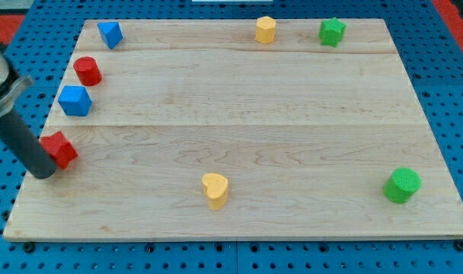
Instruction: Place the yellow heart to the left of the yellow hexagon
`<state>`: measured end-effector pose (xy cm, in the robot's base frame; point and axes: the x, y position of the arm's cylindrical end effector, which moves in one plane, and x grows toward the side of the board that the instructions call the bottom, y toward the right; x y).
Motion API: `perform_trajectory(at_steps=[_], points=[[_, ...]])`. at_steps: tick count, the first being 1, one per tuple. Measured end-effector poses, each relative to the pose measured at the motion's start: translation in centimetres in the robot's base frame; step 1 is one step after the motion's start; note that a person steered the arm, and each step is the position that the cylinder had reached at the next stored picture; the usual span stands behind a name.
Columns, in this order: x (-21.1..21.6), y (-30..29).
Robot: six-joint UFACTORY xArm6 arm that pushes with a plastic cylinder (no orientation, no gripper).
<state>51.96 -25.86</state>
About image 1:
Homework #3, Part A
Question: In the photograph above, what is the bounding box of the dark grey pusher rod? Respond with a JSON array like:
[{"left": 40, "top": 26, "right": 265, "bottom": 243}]
[{"left": 0, "top": 109, "right": 57, "bottom": 179}]

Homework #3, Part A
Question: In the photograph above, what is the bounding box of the yellow heart block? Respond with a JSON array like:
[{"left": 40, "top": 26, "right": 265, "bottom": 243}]
[{"left": 202, "top": 173, "right": 229, "bottom": 210}]

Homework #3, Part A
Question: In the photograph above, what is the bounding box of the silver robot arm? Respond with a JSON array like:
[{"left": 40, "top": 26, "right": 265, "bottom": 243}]
[{"left": 0, "top": 52, "right": 56, "bottom": 179}]

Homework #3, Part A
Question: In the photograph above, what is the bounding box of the yellow hexagon block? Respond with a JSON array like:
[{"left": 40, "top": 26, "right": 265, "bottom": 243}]
[{"left": 255, "top": 16, "right": 276, "bottom": 44}]

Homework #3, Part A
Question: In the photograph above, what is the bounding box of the blue cube block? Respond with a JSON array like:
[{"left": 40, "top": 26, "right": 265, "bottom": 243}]
[{"left": 58, "top": 85, "right": 92, "bottom": 116}]

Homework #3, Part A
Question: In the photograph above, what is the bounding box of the red cylinder block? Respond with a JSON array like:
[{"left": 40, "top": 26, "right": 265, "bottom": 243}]
[{"left": 73, "top": 56, "right": 102, "bottom": 87}]

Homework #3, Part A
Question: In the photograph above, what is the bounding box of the blue triangle block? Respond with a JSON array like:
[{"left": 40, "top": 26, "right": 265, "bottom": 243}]
[{"left": 97, "top": 21, "right": 123, "bottom": 49}]

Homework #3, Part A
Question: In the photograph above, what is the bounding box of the wooden board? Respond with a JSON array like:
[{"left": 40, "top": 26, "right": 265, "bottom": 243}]
[{"left": 4, "top": 19, "right": 463, "bottom": 243}]

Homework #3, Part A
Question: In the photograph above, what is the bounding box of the green star block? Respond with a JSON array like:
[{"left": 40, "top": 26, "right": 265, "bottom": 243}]
[{"left": 318, "top": 18, "right": 346, "bottom": 47}]

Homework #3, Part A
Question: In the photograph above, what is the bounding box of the green cylinder block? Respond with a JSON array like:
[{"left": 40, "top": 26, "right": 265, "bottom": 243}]
[{"left": 383, "top": 167, "right": 422, "bottom": 204}]

